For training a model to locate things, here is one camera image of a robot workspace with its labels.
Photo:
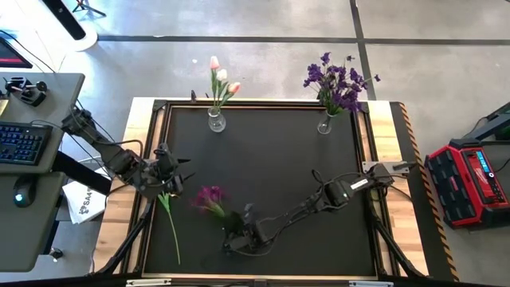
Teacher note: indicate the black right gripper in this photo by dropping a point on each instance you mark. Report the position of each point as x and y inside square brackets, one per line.
[253, 235]

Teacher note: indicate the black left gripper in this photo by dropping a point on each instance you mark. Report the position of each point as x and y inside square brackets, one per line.
[165, 167]

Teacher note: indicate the magenta artificial flower sprig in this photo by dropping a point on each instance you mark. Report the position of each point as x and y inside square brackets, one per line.
[209, 196]

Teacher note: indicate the white artificial tulip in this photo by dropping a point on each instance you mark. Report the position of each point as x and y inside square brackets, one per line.
[164, 199]
[222, 74]

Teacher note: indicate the pink artificial tulip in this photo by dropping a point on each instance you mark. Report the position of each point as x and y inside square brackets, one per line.
[214, 62]
[234, 87]

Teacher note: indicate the purple artificial flower sprig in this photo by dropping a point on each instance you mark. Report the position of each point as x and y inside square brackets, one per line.
[350, 101]
[354, 74]
[315, 73]

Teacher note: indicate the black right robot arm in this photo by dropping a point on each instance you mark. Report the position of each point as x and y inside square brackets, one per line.
[338, 193]

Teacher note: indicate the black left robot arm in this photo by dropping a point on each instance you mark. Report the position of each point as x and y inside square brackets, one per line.
[119, 161]

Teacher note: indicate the round clear glass vase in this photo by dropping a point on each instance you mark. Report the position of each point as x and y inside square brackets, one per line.
[216, 124]

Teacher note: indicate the slim clear glass vase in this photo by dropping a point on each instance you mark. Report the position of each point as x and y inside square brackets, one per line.
[324, 127]

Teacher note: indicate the black table mat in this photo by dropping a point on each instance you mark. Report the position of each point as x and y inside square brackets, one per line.
[271, 151]

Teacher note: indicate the white printed bag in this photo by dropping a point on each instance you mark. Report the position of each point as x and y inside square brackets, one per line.
[85, 205]

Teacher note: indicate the black support beam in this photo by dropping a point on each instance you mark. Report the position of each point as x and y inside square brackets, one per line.
[75, 171]

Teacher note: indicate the black caster wheel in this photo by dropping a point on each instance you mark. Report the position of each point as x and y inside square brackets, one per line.
[56, 253]

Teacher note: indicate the white stand base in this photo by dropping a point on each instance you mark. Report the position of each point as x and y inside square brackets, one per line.
[89, 40]

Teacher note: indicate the grey desk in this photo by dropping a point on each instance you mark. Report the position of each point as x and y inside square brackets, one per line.
[32, 223]

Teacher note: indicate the black backlit keyboard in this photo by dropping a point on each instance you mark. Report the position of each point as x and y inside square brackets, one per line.
[24, 143]

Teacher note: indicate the black computer mouse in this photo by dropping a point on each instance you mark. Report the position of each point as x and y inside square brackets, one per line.
[22, 195]

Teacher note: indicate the black hazard striped strip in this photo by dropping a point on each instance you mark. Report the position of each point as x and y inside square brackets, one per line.
[422, 231]

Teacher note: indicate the black tripod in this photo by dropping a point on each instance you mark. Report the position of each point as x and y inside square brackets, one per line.
[85, 6]

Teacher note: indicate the black flat bar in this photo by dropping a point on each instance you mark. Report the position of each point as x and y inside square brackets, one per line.
[65, 18]

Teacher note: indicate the dark monitor screen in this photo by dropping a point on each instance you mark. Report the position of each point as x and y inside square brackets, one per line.
[10, 56]

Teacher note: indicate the red black power station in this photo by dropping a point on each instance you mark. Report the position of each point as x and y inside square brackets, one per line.
[466, 187]

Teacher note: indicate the black equipment cart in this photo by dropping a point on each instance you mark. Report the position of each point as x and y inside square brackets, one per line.
[496, 119]

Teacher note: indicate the black metal table frame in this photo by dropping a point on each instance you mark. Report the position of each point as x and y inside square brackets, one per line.
[157, 104]

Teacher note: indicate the silver metal bracket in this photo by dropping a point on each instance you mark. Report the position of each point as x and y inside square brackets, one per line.
[370, 284]
[147, 282]

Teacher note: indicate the black clamp mount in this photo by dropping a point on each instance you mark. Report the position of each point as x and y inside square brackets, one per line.
[28, 93]

